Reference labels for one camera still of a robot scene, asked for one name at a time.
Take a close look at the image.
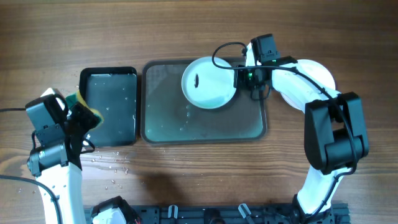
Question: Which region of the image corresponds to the black water tray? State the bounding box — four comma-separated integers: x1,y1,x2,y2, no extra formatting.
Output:
79,67,137,147

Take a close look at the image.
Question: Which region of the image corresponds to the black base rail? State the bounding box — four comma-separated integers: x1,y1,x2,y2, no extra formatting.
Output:
83,202,351,224

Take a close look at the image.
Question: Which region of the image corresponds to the white plate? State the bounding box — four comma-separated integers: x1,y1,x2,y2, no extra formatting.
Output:
273,59,340,113
181,56,236,110

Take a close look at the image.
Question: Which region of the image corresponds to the green yellow sponge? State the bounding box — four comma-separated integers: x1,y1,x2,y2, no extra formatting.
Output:
66,90,104,129

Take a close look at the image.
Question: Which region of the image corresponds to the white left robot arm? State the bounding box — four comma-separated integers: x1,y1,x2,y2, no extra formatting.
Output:
25,95,102,223

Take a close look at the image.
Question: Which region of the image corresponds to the dark grey serving tray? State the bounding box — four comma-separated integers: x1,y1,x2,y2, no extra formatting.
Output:
140,59,268,144

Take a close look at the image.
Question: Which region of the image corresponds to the white plate top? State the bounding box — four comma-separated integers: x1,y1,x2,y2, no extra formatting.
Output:
181,56,236,110

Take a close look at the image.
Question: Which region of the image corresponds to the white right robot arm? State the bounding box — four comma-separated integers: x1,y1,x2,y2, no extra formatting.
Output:
234,57,369,223

